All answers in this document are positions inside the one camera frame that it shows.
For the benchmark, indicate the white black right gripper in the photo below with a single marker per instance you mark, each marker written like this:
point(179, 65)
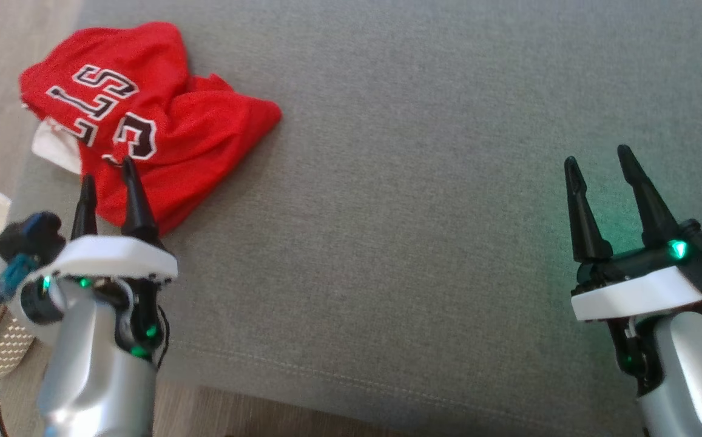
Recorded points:
point(630, 294)

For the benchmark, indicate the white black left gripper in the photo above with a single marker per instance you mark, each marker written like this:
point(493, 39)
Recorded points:
point(108, 258)

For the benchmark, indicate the red jersey with black lettering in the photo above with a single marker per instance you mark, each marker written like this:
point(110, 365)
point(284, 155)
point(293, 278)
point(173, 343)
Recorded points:
point(187, 133)

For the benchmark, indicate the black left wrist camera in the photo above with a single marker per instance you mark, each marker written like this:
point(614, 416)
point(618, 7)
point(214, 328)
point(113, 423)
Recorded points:
point(29, 237)

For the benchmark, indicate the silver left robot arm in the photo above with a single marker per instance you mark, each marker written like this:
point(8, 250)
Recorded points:
point(96, 376)

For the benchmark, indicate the grey sofa seat cushion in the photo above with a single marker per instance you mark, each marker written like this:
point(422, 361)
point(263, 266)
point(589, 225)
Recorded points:
point(399, 212)

